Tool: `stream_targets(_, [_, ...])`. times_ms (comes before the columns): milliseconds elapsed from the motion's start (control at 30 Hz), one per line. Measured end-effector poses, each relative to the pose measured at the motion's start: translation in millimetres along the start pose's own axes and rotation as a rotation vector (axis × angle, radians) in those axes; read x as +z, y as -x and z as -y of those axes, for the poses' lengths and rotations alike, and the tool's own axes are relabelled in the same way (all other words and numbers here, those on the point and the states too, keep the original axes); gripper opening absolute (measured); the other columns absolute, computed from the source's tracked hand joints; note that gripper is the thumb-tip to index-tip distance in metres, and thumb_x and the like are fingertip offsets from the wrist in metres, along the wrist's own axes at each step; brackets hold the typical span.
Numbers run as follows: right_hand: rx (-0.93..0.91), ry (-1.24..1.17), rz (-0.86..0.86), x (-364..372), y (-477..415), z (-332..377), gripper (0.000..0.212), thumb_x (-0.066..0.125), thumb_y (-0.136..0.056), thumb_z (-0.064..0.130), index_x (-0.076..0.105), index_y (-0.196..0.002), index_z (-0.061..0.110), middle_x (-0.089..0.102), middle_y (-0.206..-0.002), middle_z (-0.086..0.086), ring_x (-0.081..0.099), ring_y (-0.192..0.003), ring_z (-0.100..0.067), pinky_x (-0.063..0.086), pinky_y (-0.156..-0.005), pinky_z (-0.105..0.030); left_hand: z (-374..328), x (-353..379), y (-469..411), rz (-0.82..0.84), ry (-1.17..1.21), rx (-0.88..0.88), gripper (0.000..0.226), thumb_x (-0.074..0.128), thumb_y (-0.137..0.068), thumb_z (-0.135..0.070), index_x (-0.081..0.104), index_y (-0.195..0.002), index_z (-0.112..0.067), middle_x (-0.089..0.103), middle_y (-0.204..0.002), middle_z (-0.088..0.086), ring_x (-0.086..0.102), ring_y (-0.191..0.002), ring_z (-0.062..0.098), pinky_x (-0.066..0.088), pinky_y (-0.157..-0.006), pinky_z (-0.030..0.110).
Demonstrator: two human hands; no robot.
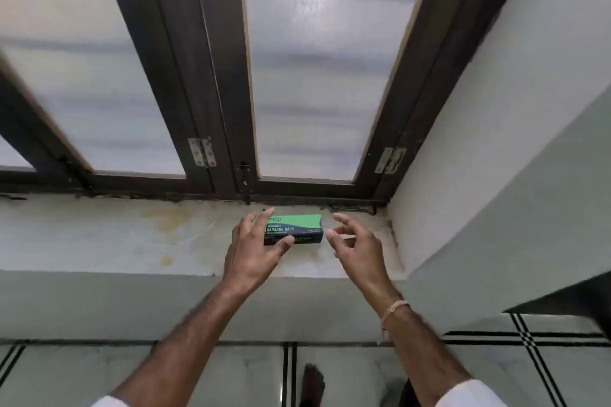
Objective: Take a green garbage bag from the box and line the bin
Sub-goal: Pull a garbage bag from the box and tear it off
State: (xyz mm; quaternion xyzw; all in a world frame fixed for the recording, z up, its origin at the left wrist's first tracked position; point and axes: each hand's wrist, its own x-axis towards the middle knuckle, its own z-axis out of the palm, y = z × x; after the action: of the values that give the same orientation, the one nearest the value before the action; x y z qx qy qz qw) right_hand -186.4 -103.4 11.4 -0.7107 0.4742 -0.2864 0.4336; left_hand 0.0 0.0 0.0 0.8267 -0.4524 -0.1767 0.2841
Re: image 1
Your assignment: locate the person's right hand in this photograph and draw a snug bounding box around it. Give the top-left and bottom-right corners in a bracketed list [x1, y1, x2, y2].
[325, 212, 398, 310]

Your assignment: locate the person's left hand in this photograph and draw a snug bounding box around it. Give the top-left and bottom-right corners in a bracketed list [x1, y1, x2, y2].
[222, 207, 297, 296]

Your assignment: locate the green garbage bag box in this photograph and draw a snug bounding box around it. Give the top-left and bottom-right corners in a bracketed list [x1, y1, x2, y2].
[263, 214, 325, 247]

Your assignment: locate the person's left forearm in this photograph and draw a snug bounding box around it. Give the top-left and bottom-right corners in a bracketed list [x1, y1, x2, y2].
[108, 280, 261, 407]

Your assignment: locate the person's right forearm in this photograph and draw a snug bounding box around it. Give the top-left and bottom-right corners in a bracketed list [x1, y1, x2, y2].
[355, 296, 474, 407]

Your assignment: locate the person's right foot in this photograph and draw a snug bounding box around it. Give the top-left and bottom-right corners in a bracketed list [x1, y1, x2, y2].
[299, 363, 327, 407]

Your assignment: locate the black metal window stay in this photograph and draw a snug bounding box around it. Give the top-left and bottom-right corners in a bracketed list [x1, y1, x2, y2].
[328, 200, 379, 217]

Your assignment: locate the pink thread wrist band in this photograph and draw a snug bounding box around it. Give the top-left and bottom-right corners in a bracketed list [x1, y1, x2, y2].
[379, 300, 412, 341]

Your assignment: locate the black window bolt latch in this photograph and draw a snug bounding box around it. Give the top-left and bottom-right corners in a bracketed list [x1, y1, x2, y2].
[236, 162, 253, 205]

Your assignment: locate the white marble window sill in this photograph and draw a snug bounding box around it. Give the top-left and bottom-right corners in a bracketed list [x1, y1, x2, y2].
[0, 195, 407, 280]

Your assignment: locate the frosted glass window pane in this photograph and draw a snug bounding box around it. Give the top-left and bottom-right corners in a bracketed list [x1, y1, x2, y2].
[0, 134, 35, 170]
[238, 0, 436, 183]
[0, 0, 187, 179]

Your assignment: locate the dark wooden window frame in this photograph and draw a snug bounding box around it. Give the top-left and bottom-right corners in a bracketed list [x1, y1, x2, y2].
[0, 0, 540, 206]

